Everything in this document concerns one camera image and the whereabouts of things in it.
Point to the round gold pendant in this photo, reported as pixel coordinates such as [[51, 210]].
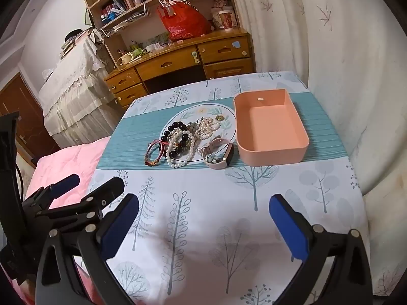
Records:
[[219, 118]]

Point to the patterned paper cup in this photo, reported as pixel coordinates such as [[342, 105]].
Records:
[[227, 19]]

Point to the wooden desk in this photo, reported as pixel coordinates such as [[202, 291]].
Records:
[[178, 62]]

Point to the lace covered cabinet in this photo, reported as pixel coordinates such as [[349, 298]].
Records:
[[73, 92]]

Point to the brown wooden door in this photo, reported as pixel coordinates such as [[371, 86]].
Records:
[[22, 117]]

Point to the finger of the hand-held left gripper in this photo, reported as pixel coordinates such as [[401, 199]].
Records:
[[105, 192], [65, 183]]

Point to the red plastic bag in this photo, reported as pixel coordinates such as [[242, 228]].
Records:
[[184, 22]]

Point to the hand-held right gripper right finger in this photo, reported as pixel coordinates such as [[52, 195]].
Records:
[[291, 232]]

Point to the white leaf print curtain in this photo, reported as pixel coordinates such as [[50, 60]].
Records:
[[349, 70]]

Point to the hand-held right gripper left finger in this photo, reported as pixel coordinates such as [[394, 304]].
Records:
[[119, 228]]

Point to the tree print tablecloth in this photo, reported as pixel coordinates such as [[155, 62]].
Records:
[[197, 203]]

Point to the pink plastic box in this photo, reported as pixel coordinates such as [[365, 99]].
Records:
[[270, 130]]

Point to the pink blanket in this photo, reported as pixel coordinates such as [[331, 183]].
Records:
[[70, 162]]

